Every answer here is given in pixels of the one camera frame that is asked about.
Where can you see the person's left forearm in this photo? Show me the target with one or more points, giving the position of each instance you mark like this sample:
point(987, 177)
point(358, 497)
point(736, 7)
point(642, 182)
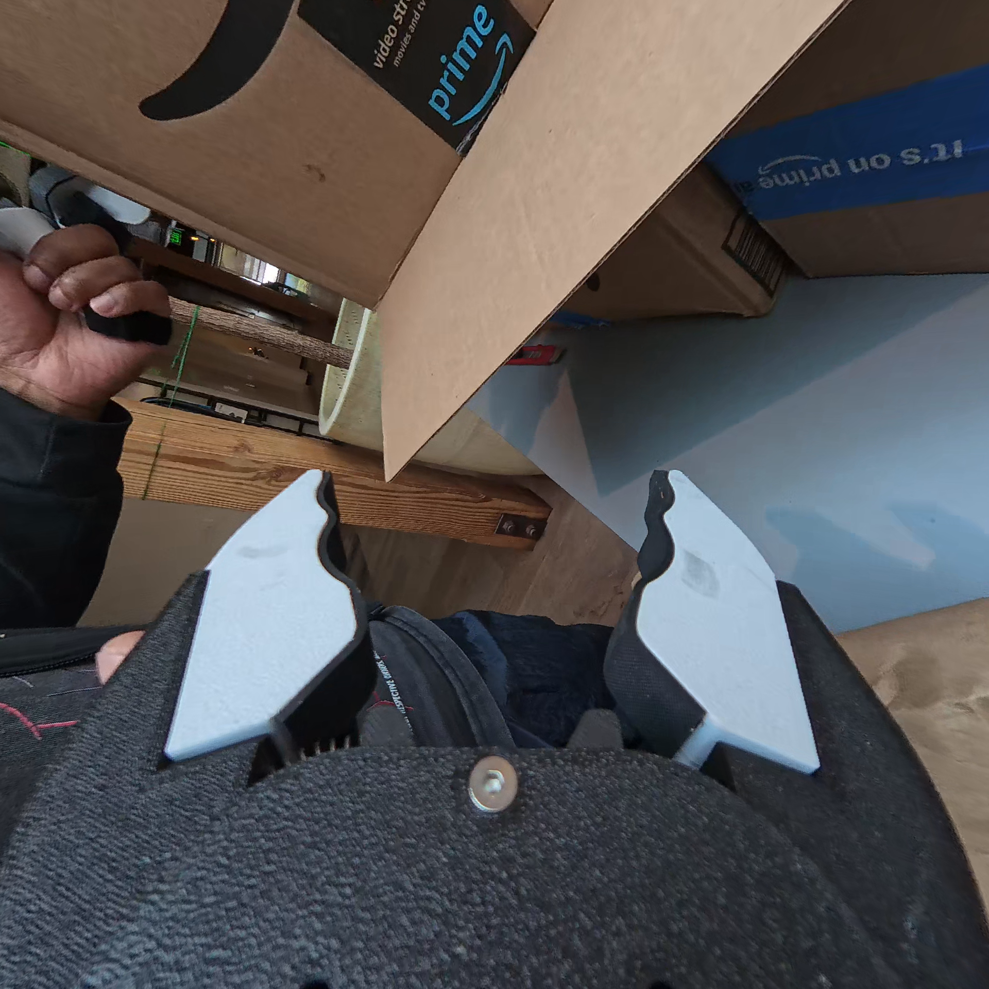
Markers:
point(54, 502)

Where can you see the dark blue fleece garment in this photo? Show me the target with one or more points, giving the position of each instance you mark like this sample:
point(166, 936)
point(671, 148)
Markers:
point(541, 664)

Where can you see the cream round bin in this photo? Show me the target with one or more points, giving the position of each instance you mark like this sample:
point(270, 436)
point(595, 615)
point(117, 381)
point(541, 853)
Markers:
point(348, 386)

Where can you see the grey desk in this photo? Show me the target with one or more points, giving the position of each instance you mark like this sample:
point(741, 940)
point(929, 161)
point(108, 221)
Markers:
point(811, 402)

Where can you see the person's right hand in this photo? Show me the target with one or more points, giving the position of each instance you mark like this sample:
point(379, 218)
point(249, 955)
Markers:
point(117, 655)

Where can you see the person's left hand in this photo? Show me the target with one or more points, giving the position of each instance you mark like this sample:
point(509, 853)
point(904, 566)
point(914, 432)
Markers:
point(54, 348)

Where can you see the cardboard box blue tape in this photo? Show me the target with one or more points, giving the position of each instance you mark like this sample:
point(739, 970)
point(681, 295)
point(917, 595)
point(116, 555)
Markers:
point(888, 232)

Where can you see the brown wooden post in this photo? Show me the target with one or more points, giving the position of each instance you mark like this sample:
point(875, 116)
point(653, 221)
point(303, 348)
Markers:
point(263, 336)

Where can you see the wooden bench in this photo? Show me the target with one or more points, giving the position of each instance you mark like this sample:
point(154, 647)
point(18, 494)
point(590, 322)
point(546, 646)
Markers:
point(232, 463)

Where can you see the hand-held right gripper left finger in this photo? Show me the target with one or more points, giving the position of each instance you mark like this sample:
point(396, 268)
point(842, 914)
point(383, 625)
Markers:
point(263, 618)

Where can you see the person's black jacket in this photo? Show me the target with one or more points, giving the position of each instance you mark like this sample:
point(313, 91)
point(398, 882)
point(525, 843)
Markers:
point(433, 672)

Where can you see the tan cloth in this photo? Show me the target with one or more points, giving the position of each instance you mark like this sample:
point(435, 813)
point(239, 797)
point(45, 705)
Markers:
point(927, 695)

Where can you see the large cardboard box smile print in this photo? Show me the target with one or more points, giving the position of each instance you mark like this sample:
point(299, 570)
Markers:
point(270, 170)

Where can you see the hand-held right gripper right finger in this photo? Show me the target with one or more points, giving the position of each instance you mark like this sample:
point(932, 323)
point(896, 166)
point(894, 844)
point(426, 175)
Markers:
point(718, 633)

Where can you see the small red box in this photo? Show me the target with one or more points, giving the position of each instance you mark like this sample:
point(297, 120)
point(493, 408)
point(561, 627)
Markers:
point(533, 355)

